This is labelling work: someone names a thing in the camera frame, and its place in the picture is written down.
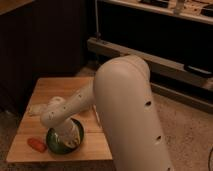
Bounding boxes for clear plastic packet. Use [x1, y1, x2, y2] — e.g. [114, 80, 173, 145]
[29, 104, 47, 116]

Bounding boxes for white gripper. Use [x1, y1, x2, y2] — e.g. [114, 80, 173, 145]
[56, 124, 80, 147]

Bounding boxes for small wooden table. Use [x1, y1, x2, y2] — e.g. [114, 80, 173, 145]
[6, 77, 112, 163]

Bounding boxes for green ceramic bowl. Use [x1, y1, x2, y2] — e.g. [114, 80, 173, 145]
[46, 119, 84, 155]

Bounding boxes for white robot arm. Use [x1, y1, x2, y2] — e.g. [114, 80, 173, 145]
[41, 55, 174, 171]

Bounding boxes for orange carrot toy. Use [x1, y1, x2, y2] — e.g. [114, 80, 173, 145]
[27, 138, 47, 153]

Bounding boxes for grey metal shelf rail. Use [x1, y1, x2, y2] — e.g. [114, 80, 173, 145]
[87, 37, 213, 91]

